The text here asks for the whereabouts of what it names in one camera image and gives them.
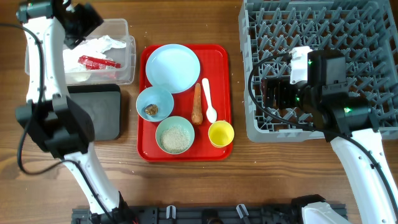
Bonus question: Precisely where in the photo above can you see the white paper napkin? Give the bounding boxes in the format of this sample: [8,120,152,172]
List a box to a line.
[63,35,126,72]

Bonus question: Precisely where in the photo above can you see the yellow plastic cup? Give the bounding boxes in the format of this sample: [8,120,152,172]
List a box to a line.
[208,121,234,148]

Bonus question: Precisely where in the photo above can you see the orange carrot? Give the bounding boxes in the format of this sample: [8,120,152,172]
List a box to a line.
[191,83,203,125]

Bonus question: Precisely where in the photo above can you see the green bowl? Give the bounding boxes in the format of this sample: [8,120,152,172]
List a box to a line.
[155,116,195,155]

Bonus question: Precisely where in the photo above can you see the small light blue bowl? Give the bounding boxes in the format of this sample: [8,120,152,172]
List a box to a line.
[136,86,174,122]

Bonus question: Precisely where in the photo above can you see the brown food scrap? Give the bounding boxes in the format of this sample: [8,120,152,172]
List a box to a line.
[144,104,159,116]

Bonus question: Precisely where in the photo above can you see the pile of white rice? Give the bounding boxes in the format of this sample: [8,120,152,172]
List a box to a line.
[160,126,190,154]

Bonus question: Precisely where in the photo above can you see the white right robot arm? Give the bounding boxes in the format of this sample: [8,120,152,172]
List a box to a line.
[253,46,397,223]

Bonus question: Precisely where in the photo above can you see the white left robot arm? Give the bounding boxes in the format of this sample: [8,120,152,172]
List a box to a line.
[16,0,139,223]

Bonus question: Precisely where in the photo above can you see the clear plastic waste bin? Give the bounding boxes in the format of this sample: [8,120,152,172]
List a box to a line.
[23,17,136,88]

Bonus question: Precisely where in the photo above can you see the black waste tray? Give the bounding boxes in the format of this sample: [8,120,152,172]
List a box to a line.
[68,84,121,141]

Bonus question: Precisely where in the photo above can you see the grey dishwasher rack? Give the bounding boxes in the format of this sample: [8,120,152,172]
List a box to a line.
[238,1,397,142]

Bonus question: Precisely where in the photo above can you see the red snack wrapper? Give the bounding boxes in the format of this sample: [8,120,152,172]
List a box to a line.
[78,55,121,70]

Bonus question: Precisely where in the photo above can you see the white plastic spoon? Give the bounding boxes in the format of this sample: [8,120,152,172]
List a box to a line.
[201,78,217,123]

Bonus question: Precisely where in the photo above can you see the red plastic tray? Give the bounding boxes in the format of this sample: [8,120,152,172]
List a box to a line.
[136,44,233,162]

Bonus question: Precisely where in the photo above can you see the large light blue plate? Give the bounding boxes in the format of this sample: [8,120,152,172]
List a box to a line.
[146,44,201,94]

